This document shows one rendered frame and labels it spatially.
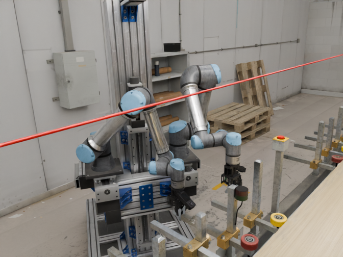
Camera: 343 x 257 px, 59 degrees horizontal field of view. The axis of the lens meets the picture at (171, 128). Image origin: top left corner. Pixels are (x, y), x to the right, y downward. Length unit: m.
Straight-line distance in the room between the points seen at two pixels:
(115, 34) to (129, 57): 0.16
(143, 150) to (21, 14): 2.08
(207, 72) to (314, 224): 0.95
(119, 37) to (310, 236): 1.49
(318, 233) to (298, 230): 0.09
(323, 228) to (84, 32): 3.15
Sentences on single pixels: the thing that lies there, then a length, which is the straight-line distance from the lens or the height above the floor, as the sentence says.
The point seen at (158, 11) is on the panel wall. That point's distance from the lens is 4.61.
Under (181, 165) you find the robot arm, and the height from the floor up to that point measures 1.16.
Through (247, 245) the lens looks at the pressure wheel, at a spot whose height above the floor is 0.90.
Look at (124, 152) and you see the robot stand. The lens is 2.08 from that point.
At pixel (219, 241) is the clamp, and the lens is 1.59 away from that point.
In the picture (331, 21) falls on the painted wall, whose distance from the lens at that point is 9.23.
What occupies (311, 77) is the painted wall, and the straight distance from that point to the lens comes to 9.43.
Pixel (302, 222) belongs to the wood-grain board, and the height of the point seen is 0.90.
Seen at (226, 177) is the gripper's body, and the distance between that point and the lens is 1.59.
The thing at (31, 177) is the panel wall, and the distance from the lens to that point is 3.79.
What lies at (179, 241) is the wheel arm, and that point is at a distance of 1.43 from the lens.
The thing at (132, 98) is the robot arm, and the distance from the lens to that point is 1.51.
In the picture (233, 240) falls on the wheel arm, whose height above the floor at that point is 0.86.
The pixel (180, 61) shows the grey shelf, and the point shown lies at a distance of 4.52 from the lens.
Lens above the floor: 1.84
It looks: 18 degrees down
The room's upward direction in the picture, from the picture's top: 2 degrees counter-clockwise
